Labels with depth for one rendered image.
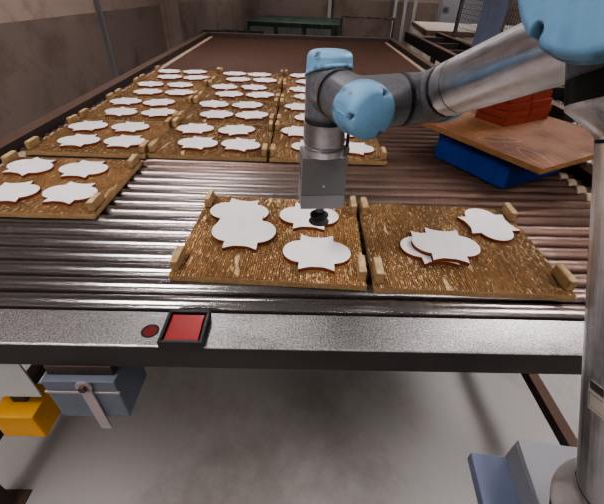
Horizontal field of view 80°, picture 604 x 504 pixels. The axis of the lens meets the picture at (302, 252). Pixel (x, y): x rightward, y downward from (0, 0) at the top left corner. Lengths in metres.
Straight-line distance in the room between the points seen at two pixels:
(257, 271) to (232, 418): 0.97
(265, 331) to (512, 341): 0.45
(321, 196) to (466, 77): 0.32
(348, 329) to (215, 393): 1.10
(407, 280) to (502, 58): 0.45
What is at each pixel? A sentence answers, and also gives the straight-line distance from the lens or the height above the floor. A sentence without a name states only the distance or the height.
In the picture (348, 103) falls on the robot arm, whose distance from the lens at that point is 0.52.
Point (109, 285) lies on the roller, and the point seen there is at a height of 0.92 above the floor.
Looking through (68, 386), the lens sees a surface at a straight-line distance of 0.84.
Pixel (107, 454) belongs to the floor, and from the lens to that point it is 1.70.
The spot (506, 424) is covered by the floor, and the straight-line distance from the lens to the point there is 1.85.
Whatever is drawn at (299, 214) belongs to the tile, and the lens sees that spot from 0.94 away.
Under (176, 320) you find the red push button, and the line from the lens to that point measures 0.71.
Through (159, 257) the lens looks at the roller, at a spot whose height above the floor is 0.91.
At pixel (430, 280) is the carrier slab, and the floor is 0.94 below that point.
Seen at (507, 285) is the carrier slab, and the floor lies 0.94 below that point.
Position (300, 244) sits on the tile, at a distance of 0.83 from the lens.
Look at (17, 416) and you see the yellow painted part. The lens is 1.00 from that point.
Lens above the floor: 1.43
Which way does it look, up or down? 37 degrees down
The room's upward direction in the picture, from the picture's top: 2 degrees clockwise
